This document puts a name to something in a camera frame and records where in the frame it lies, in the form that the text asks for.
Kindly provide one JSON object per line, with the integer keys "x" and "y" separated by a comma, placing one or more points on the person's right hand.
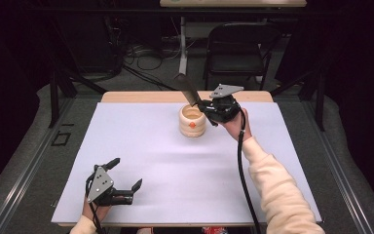
{"x": 240, "y": 128}

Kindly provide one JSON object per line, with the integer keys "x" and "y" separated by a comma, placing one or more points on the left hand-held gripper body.
{"x": 100, "y": 185}

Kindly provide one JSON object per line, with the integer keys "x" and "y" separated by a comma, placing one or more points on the white table leg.
{"x": 183, "y": 48}

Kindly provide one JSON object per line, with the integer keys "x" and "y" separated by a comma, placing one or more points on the person's left hand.
{"x": 100, "y": 211}

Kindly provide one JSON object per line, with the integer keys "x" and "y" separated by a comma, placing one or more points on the cream ringed cup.
{"x": 192, "y": 122}

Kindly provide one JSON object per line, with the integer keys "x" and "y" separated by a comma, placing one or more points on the black metal stand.
{"x": 58, "y": 97}
{"x": 315, "y": 94}

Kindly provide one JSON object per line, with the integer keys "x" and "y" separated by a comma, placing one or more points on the black folding chair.
{"x": 240, "y": 55}

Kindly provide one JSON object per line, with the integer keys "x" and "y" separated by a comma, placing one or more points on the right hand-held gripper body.
{"x": 225, "y": 109}

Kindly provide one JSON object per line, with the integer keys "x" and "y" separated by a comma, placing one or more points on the white table mat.
{"x": 181, "y": 169}

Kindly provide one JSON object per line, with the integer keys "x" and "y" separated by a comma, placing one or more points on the red patterned object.
{"x": 214, "y": 230}

